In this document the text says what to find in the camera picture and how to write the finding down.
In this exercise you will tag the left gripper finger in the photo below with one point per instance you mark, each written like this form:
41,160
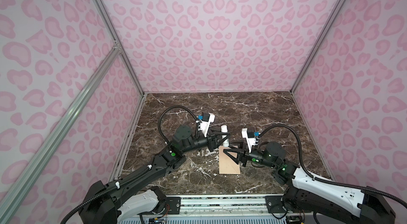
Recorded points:
218,133
221,138

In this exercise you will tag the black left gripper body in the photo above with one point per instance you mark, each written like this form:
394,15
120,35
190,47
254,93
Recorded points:
208,142

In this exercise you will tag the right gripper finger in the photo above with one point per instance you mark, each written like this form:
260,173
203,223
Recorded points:
238,146
238,156

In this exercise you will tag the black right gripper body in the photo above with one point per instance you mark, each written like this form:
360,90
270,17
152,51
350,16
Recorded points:
257,157

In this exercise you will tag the white glue stick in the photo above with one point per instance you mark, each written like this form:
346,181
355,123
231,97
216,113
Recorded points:
225,141

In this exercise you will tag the peach paper envelope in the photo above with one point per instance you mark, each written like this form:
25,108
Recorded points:
226,164

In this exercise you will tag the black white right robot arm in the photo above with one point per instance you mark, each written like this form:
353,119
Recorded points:
314,193

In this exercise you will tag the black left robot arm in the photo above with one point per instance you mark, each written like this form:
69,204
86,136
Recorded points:
133,182

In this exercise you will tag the left diagonal aluminium strut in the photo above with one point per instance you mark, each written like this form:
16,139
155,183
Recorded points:
20,189

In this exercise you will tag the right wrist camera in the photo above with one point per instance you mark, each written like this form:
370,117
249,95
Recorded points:
251,137

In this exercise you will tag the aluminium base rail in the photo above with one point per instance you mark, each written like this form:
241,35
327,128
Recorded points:
154,202

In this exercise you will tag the left corner aluminium post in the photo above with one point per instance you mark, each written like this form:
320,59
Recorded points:
107,21

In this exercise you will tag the corner aluminium post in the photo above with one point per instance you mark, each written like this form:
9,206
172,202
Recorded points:
107,21
333,16

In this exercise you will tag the right corner aluminium post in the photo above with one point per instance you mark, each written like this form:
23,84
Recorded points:
333,16

